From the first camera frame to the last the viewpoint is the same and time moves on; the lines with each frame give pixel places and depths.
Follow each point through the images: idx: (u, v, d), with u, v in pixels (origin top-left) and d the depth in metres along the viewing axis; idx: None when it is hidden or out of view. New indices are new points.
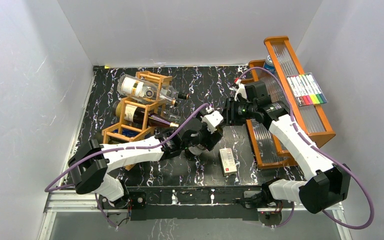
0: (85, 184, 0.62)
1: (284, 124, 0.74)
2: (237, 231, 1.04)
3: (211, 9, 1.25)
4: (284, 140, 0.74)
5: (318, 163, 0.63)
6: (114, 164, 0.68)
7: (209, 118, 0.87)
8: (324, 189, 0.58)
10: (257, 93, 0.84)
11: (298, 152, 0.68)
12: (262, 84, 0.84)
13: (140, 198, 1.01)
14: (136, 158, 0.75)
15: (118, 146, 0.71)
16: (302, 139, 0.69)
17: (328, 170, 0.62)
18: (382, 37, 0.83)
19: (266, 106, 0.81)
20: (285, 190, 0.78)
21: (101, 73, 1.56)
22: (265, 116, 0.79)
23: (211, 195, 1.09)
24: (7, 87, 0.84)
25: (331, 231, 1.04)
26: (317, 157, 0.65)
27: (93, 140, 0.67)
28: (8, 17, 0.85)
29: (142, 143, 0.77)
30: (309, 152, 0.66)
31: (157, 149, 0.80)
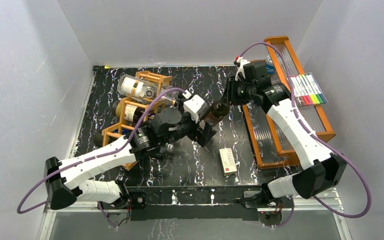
0: (57, 203, 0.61)
1: (284, 110, 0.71)
2: (237, 232, 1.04)
3: (211, 9, 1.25)
4: (282, 126, 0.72)
5: (317, 152, 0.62)
6: (76, 180, 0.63)
7: (189, 105, 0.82)
8: (319, 180, 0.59)
10: (257, 73, 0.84)
11: (296, 140, 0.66)
12: (263, 64, 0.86)
13: (140, 198, 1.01)
14: (102, 167, 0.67)
15: (77, 160, 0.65)
16: (302, 127, 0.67)
17: (326, 159, 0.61)
18: (382, 36, 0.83)
19: (266, 89, 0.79)
20: (282, 185, 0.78)
21: (101, 73, 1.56)
22: (264, 99, 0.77)
23: (211, 195, 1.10)
24: (7, 87, 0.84)
25: (331, 232, 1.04)
26: (316, 146, 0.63)
27: (50, 159, 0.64)
28: (7, 16, 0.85)
29: (107, 148, 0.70)
30: (308, 141, 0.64)
31: (127, 152, 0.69)
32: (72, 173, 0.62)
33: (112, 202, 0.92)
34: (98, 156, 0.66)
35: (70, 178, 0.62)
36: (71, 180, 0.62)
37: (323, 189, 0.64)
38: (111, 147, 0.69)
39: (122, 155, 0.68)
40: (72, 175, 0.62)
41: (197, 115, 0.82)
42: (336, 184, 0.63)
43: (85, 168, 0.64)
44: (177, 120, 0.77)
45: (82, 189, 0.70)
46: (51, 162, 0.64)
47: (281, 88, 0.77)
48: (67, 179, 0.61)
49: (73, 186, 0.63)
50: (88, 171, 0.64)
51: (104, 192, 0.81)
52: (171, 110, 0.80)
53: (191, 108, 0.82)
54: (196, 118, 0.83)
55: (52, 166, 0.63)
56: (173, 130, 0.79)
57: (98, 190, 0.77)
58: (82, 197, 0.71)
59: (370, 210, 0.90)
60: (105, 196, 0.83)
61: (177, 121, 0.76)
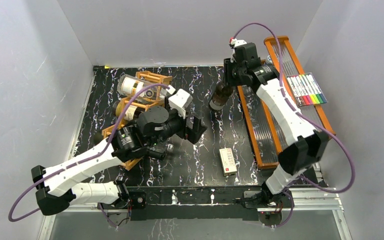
0: (49, 210, 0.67)
1: (272, 89, 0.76)
2: (237, 232, 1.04)
3: (211, 9, 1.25)
4: (271, 105, 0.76)
5: (301, 129, 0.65)
6: (61, 187, 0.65)
7: (174, 100, 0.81)
8: (302, 154, 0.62)
10: (248, 55, 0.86)
11: (283, 118, 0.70)
12: (253, 45, 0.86)
13: (140, 198, 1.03)
14: (86, 172, 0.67)
15: (60, 168, 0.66)
16: (287, 104, 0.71)
17: (309, 135, 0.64)
18: (382, 37, 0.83)
19: (256, 69, 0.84)
20: (277, 177, 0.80)
21: (101, 73, 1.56)
22: (254, 79, 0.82)
23: (211, 195, 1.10)
24: (7, 87, 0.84)
25: (332, 232, 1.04)
26: (300, 123, 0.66)
27: (36, 168, 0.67)
28: (7, 16, 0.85)
29: (90, 152, 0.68)
30: (293, 118, 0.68)
31: (108, 156, 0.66)
32: (56, 182, 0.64)
33: (112, 202, 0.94)
34: (79, 162, 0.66)
35: (54, 187, 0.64)
36: (55, 189, 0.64)
37: (307, 165, 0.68)
38: (94, 152, 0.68)
39: (103, 159, 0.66)
40: (55, 183, 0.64)
41: (184, 110, 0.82)
42: (318, 159, 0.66)
43: (67, 176, 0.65)
44: (164, 119, 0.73)
45: (76, 193, 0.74)
46: (37, 171, 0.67)
47: (270, 69, 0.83)
48: (50, 188, 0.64)
49: (60, 192, 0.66)
50: (71, 178, 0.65)
51: (100, 194, 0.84)
52: (158, 108, 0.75)
53: (176, 103, 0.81)
54: (182, 113, 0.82)
55: (37, 176, 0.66)
56: (159, 130, 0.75)
57: (93, 193, 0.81)
58: (78, 200, 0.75)
59: (370, 210, 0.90)
60: (102, 198, 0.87)
61: (164, 120, 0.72)
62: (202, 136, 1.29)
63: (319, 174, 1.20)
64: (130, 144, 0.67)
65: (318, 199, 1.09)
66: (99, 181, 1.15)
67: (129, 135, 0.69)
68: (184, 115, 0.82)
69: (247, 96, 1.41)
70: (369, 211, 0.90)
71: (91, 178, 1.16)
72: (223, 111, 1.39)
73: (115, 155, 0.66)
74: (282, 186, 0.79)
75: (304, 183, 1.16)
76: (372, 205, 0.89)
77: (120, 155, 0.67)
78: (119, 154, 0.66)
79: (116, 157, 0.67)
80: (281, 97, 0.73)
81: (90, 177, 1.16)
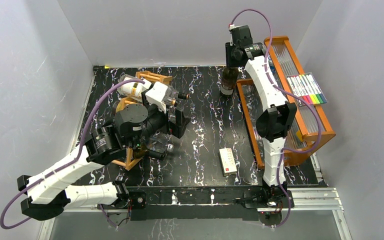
0: (45, 215, 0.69)
1: (257, 64, 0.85)
2: (237, 231, 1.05)
3: (211, 9, 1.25)
4: (254, 78, 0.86)
5: (275, 99, 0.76)
6: (44, 196, 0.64)
7: (153, 95, 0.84)
8: (273, 120, 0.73)
10: (240, 35, 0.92)
11: (261, 90, 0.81)
12: (246, 26, 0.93)
13: (140, 198, 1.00)
14: (66, 179, 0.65)
15: (40, 177, 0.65)
16: (268, 79, 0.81)
17: (281, 105, 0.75)
18: (382, 37, 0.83)
19: (246, 46, 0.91)
20: (267, 162, 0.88)
21: (101, 73, 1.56)
22: (243, 55, 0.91)
23: (211, 195, 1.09)
24: (7, 87, 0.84)
25: (331, 231, 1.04)
26: (275, 95, 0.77)
27: (19, 179, 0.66)
28: (7, 16, 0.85)
29: (67, 158, 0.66)
30: (270, 90, 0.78)
31: (84, 162, 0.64)
32: (37, 191, 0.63)
33: (112, 202, 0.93)
34: (56, 170, 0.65)
35: (35, 196, 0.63)
36: (37, 198, 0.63)
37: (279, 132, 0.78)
38: (71, 158, 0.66)
39: (79, 165, 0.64)
40: (37, 193, 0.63)
41: (163, 103, 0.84)
42: (288, 128, 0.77)
43: (47, 184, 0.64)
44: (143, 118, 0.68)
45: (70, 197, 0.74)
46: (20, 181, 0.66)
47: (259, 47, 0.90)
48: (33, 198, 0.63)
49: (46, 200, 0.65)
50: (51, 186, 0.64)
51: (98, 196, 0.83)
52: (137, 106, 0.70)
53: (155, 98, 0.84)
54: (162, 108, 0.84)
55: (21, 186, 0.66)
56: (138, 130, 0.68)
57: (90, 196, 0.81)
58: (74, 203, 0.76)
59: (370, 210, 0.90)
60: (100, 199, 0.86)
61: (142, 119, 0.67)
62: (202, 136, 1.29)
63: (319, 174, 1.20)
64: (107, 146, 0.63)
65: (318, 199, 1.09)
66: (99, 181, 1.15)
67: (105, 137, 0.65)
68: (164, 109, 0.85)
69: (247, 96, 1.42)
70: (369, 212, 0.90)
71: (91, 179, 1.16)
72: (223, 111, 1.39)
73: (91, 161, 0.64)
74: (271, 167, 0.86)
75: (305, 183, 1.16)
76: (372, 205, 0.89)
77: (97, 159, 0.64)
78: (94, 159, 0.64)
79: (91, 163, 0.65)
80: (263, 71, 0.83)
81: (90, 177, 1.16)
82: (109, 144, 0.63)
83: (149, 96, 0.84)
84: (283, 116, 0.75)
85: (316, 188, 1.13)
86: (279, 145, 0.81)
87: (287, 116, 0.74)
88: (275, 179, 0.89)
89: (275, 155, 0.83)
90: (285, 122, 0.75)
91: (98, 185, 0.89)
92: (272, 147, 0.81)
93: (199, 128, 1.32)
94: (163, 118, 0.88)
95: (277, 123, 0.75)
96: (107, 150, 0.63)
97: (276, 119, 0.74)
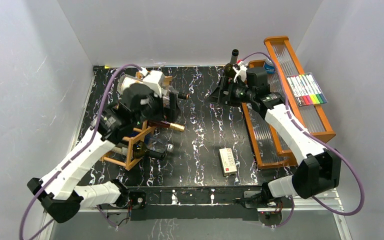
0: (63, 214, 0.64)
1: (278, 112, 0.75)
2: (237, 232, 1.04)
3: (210, 10, 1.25)
4: (279, 128, 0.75)
5: (310, 147, 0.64)
6: (65, 189, 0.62)
7: (149, 79, 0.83)
8: (314, 173, 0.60)
10: (258, 82, 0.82)
11: (290, 138, 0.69)
12: (264, 72, 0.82)
13: (140, 198, 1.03)
14: (83, 166, 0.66)
15: (56, 171, 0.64)
16: (295, 126, 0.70)
17: (320, 153, 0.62)
18: (382, 37, 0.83)
19: (263, 97, 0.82)
20: (281, 184, 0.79)
21: (101, 73, 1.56)
22: (261, 107, 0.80)
23: (211, 195, 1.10)
24: (7, 87, 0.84)
25: (331, 231, 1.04)
26: (309, 142, 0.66)
27: (29, 182, 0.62)
28: (7, 16, 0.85)
29: (79, 147, 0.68)
30: (301, 138, 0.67)
31: (99, 142, 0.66)
32: (57, 185, 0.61)
33: (115, 201, 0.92)
34: (72, 158, 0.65)
35: (57, 191, 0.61)
36: (59, 193, 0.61)
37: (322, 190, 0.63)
38: (83, 144, 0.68)
39: (95, 146, 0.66)
40: (58, 187, 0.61)
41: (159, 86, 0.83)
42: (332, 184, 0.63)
43: (66, 175, 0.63)
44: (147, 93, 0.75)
45: (82, 195, 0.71)
46: (31, 184, 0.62)
47: (278, 96, 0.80)
48: (54, 193, 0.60)
49: (66, 194, 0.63)
50: (71, 176, 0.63)
51: (104, 193, 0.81)
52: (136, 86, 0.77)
53: (151, 82, 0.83)
54: (159, 90, 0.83)
55: (34, 188, 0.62)
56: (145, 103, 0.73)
57: (98, 193, 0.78)
58: (85, 202, 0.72)
59: (370, 210, 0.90)
60: (106, 197, 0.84)
61: (147, 93, 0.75)
62: (202, 136, 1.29)
63: None
64: (117, 122, 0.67)
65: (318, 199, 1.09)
66: (99, 181, 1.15)
67: (113, 115, 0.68)
68: (160, 92, 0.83)
69: None
70: (369, 212, 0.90)
71: (91, 179, 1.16)
72: (223, 111, 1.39)
73: (106, 139, 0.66)
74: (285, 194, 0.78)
75: None
76: (372, 205, 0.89)
77: (111, 137, 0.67)
78: (109, 137, 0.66)
79: (107, 141, 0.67)
80: (288, 120, 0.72)
81: (90, 177, 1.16)
82: (119, 121, 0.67)
83: (145, 81, 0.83)
84: (325, 170, 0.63)
85: None
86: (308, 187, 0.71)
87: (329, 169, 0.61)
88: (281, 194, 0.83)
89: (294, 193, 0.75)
90: (331, 178, 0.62)
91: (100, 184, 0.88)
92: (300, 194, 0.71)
93: (199, 128, 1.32)
94: (160, 104, 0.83)
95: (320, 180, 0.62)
96: (118, 125, 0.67)
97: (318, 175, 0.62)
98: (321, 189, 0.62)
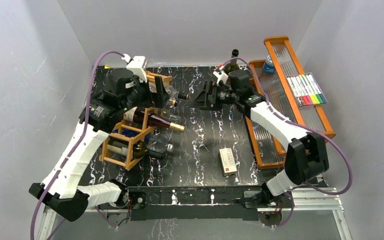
0: (73, 213, 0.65)
1: (261, 109, 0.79)
2: (237, 232, 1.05)
3: (210, 10, 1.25)
4: (263, 124, 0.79)
5: (294, 132, 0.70)
6: (69, 187, 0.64)
7: (131, 65, 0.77)
8: (302, 156, 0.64)
10: (242, 85, 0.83)
11: (276, 129, 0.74)
12: (246, 74, 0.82)
13: (140, 198, 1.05)
14: (81, 160, 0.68)
15: (55, 172, 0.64)
16: (277, 117, 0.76)
17: (303, 136, 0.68)
18: (382, 37, 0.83)
19: (246, 99, 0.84)
20: (279, 181, 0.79)
21: (101, 73, 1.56)
22: (246, 108, 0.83)
23: (211, 195, 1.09)
24: (7, 87, 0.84)
25: (331, 231, 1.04)
26: (293, 128, 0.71)
27: (30, 188, 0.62)
28: (7, 16, 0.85)
29: (73, 143, 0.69)
30: (284, 126, 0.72)
31: (93, 133, 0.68)
32: (61, 184, 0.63)
33: (117, 198, 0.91)
34: (69, 156, 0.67)
35: (62, 190, 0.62)
36: (65, 192, 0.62)
37: (315, 172, 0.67)
38: (76, 140, 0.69)
39: (89, 138, 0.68)
40: (62, 186, 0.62)
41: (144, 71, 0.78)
42: (323, 164, 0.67)
43: (67, 173, 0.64)
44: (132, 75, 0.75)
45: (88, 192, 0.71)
46: (33, 190, 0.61)
47: (260, 97, 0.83)
48: (60, 192, 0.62)
49: (71, 192, 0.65)
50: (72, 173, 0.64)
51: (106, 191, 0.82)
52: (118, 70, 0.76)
53: (134, 67, 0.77)
54: (143, 75, 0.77)
55: (37, 193, 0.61)
56: (130, 88, 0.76)
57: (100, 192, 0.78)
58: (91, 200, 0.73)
59: (370, 210, 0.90)
60: (108, 195, 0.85)
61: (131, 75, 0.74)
62: (202, 136, 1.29)
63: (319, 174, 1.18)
64: (105, 111, 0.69)
65: (318, 199, 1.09)
66: (99, 181, 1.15)
67: (100, 105, 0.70)
68: (145, 78, 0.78)
69: None
70: (369, 212, 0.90)
71: (91, 179, 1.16)
72: (223, 111, 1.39)
73: (98, 130, 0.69)
74: (284, 189, 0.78)
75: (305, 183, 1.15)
76: (371, 205, 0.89)
77: (103, 126, 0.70)
78: (100, 127, 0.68)
79: (100, 131, 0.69)
80: (271, 113, 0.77)
81: (90, 177, 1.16)
82: (107, 108, 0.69)
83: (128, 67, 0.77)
84: (313, 154, 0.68)
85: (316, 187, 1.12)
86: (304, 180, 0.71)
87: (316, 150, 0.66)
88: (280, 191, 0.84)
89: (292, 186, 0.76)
90: (319, 159, 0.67)
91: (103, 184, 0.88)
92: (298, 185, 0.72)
93: (199, 128, 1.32)
94: (146, 91, 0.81)
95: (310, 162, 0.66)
96: (107, 112, 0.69)
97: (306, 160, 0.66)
98: (312, 172, 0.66)
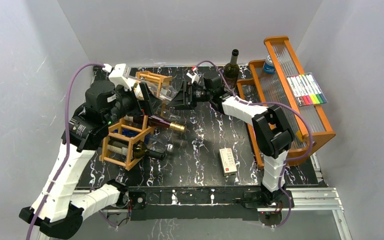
0: (69, 231, 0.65)
1: (230, 101, 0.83)
2: (237, 231, 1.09)
3: (210, 9, 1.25)
4: (234, 113, 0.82)
5: (256, 109, 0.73)
6: (58, 210, 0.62)
7: (114, 74, 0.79)
8: (265, 129, 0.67)
10: (214, 86, 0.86)
11: (243, 113, 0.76)
12: (218, 76, 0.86)
13: (140, 198, 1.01)
14: (69, 182, 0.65)
15: (43, 196, 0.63)
16: (241, 102, 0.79)
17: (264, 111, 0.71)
18: (382, 37, 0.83)
19: (218, 97, 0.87)
20: (269, 172, 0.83)
21: (102, 73, 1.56)
22: (219, 106, 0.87)
23: (211, 195, 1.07)
24: (7, 87, 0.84)
25: (331, 232, 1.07)
26: (256, 107, 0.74)
27: (20, 214, 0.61)
28: (7, 16, 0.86)
29: (57, 164, 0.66)
30: (248, 108, 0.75)
31: (77, 154, 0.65)
32: (50, 208, 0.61)
33: (116, 201, 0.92)
34: (55, 179, 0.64)
35: (51, 214, 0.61)
36: (54, 215, 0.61)
37: (285, 143, 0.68)
38: (60, 161, 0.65)
39: (74, 160, 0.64)
40: (51, 210, 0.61)
41: (126, 80, 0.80)
42: (290, 135, 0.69)
43: (54, 196, 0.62)
44: (112, 88, 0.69)
45: (82, 206, 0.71)
46: (24, 214, 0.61)
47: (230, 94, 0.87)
48: (50, 217, 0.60)
49: (62, 213, 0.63)
50: (60, 195, 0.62)
51: (103, 196, 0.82)
52: (96, 82, 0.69)
53: (117, 76, 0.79)
54: (127, 84, 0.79)
55: (26, 218, 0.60)
56: (113, 101, 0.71)
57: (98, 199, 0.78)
58: (87, 210, 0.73)
59: (370, 209, 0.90)
60: (107, 200, 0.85)
61: (112, 88, 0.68)
62: (202, 136, 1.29)
63: (319, 174, 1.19)
64: (88, 129, 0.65)
65: (318, 199, 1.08)
66: (99, 181, 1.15)
67: (82, 123, 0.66)
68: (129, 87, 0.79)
69: (247, 96, 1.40)
70: (369, 212, 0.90)
71: (91, 179, 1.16)
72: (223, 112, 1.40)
73: (83, 149, 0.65)
74: (275, 177, 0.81)
75: (305, 183, 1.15)
76: (371, 205, 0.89)
77: (87, 145, 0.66)
78: (85, 146, 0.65)
79: (84, 151, 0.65)
80: (237, 102, 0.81)
81: (90, 177, 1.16)
82: (89, 126, 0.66)
83: (111, 77, 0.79)
84: (278, 126, 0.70)
85: (316, 188, 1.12)
86: (283, 157, 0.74)
87: (278, 121, 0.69)
88: (277, 185, 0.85)
89: (278, 168, 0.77)
90: (283, 128, 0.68)
91: (100, 189, 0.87)
92: (277, 161, 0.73)
93: (199, 128, 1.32)
94: (132, 100, 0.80)
95: (277, 136, 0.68)
96: (91, 130, 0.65)
97: (271, 131, 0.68)
98: (281, 141, 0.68)
